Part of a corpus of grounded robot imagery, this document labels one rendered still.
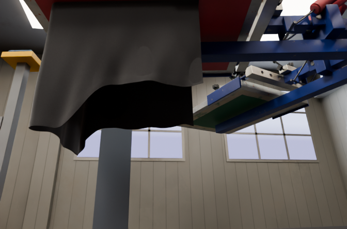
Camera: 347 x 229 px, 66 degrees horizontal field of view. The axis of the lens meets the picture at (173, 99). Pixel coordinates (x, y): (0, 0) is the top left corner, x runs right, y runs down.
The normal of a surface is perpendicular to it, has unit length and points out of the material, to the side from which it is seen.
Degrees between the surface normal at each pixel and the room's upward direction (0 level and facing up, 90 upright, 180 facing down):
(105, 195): 90
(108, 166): 90
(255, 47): 90
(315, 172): 90
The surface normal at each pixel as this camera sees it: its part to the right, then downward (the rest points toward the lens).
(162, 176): 0.18, -0.40
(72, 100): -0.40, -0.31
